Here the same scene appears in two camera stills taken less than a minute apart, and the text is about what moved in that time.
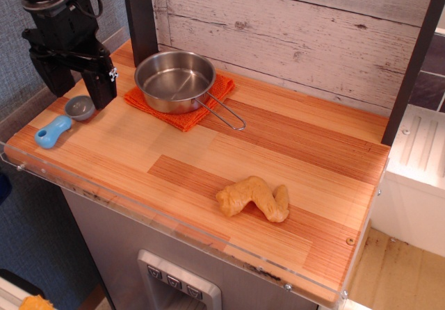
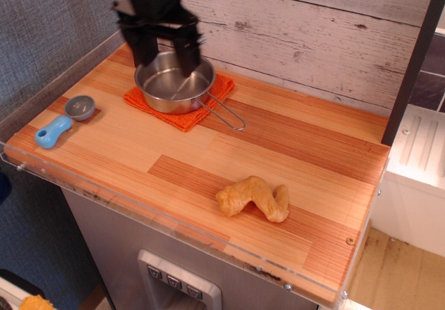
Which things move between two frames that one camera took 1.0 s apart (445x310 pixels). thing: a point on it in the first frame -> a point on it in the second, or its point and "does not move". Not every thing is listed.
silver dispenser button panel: [169, 286] does not move
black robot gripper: [70, 33] -> [154, 5]
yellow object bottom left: [35, 302] does not move
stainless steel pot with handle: [174, 82] does not move
